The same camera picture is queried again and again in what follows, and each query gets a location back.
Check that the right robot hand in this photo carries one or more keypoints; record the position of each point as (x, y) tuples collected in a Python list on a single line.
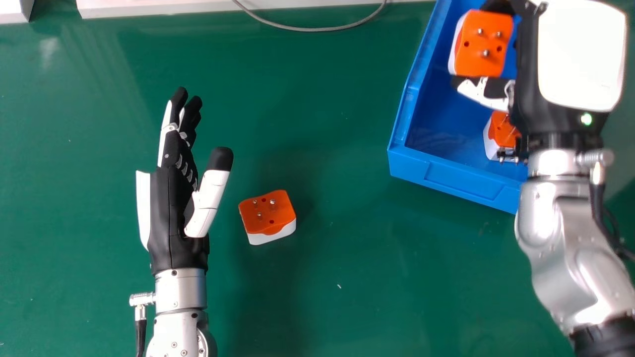
[(570, 64)]

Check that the blue plastic bin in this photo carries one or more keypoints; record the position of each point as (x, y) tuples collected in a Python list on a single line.
[(441, 134)]

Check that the white socket strip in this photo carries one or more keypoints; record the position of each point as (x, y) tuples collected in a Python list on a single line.
[(198, 7), (15, 10)]

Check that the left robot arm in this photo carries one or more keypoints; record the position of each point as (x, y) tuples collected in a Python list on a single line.
[(178, 312)]

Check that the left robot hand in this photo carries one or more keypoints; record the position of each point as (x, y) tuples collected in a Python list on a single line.
[(168, 223)]

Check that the white-and-orange plug adapter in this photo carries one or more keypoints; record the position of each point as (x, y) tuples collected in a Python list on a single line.
[(267, 216), (480, 43), (500, 136)]

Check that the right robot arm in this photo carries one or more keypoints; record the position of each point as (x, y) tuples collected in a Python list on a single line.
[(570, 248)]

